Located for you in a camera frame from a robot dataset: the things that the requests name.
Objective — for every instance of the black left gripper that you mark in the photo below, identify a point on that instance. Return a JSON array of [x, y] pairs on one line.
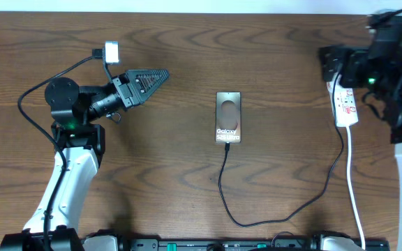
[[133, 96]]

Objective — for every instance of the gold Galaxy smartphone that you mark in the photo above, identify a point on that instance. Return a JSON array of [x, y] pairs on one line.
[[228, 117]]

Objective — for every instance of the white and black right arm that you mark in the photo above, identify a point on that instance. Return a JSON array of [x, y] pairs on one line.
[[377, 68]]

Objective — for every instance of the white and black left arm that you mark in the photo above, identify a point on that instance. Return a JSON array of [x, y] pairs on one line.
[[80, 145]]

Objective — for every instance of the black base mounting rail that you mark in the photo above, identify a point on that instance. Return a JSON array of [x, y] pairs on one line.
[[323, 240]]

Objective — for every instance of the white power strip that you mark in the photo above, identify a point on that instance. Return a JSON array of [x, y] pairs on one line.
[[343, 103]]

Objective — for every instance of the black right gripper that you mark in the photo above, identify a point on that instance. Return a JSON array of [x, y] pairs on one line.
[[353, 58]]

